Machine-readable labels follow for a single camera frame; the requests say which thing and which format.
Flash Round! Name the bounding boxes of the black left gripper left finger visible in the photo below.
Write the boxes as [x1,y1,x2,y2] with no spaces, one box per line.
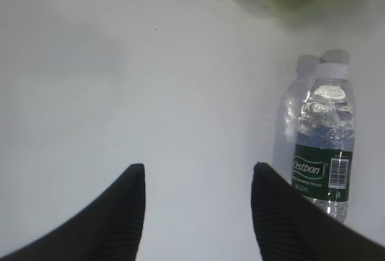
[2,164,146,260]

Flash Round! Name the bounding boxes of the clear water bottle green label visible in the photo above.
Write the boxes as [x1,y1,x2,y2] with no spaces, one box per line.
[291,63,355,223]

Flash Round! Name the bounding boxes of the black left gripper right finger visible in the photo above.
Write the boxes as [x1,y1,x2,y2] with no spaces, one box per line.
[251,162,384,260]

